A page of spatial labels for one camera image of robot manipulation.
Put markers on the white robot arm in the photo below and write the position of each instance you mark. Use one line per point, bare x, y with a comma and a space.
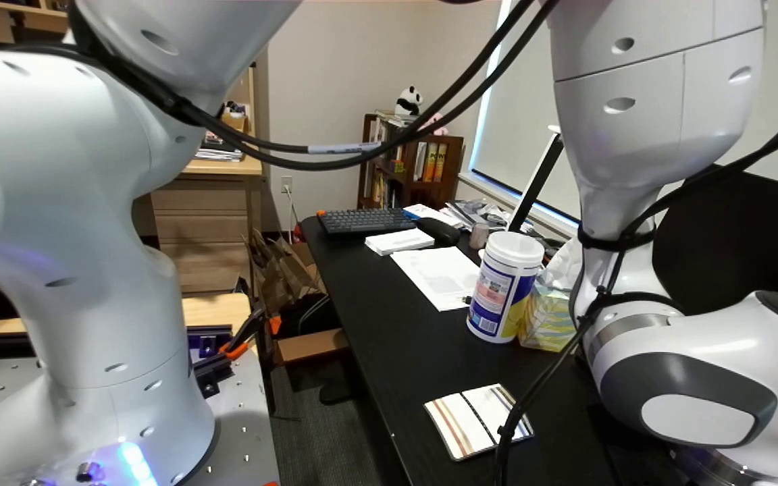
117, 108

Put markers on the white printed paper sheet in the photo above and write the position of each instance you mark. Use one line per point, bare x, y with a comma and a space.
445, 277

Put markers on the wooden bookshelf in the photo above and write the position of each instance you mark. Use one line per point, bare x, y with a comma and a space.
420, 171

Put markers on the white notepad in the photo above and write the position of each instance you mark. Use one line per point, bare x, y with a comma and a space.
398, 240

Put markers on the panda plush toy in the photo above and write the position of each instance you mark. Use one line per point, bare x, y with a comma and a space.
410, 102

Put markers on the white wipes canister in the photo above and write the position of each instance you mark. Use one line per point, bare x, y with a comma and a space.
505, 291

